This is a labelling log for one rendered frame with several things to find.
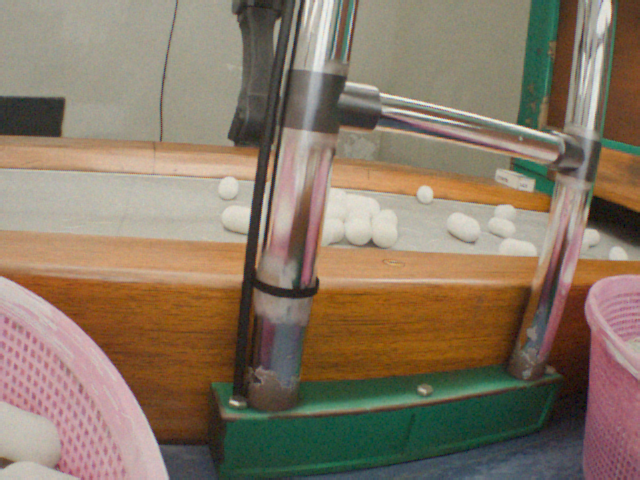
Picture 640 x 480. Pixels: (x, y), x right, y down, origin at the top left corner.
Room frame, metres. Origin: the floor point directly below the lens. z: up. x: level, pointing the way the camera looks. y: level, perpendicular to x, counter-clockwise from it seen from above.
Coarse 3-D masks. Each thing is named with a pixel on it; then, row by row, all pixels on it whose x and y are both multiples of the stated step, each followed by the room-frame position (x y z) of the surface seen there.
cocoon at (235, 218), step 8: (232, 208) 0.37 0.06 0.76; (240, 208) 0.37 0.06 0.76; (248, 208) 0.37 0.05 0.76; (224, 216) 0.36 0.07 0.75; (232, 216) 0.36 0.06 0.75; (240, 216) 0.36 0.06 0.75; (248, 216) 0.36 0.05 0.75; (224, 224) 0.37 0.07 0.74; (232, 224) 0.36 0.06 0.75; (240, 224) 0.36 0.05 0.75; (248, 224) 0.36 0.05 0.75; (240, 232) 0.36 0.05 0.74
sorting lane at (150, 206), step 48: (0, 192) 0.37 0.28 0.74; (48, 192) 0.40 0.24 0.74; (96, 192) 0.42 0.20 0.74; (144, 192) 0.45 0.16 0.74; (192, 192) 0.48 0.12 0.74; (240, 192) 0.51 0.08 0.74; (240, 240) 0.35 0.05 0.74; (432, 240) 0.44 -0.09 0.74; (480, 240) 0.47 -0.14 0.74; (528, 240) 0.51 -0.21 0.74
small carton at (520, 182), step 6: (498, 174) 0.79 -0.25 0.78; (504, 174) 0.78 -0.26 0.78; (510, 174) 0.77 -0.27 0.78; (516, 174) 0.77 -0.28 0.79; (498, 180) 0.79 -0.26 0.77; (504, 180) 0.78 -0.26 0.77; (510, 180) 0.76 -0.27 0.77; (516, 180) 0.75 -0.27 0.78; (522, 180) 0.75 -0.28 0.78; (528, 180) 0.75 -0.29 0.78; (534, 180) 0.76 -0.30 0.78; (510, 186) 0.76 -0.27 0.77; (516, 186) 0.75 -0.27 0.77; (522, 186) 0.75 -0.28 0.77; (528, 186) 0.75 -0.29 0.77
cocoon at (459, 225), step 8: (456, 216) 0.46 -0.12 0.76; (464, 216) 0.46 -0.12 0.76; (448, 224) 0.46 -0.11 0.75; (456, 224) 0.45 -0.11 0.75; (464, 224) 0.45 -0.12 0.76; (472, 224) 0.45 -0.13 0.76; (456, 232) 0.45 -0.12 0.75; (464, 232) 0.44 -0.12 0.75; (472, 232) 0.44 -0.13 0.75; (464, 240) 0.45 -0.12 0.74; (472, 240) 0.45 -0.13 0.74
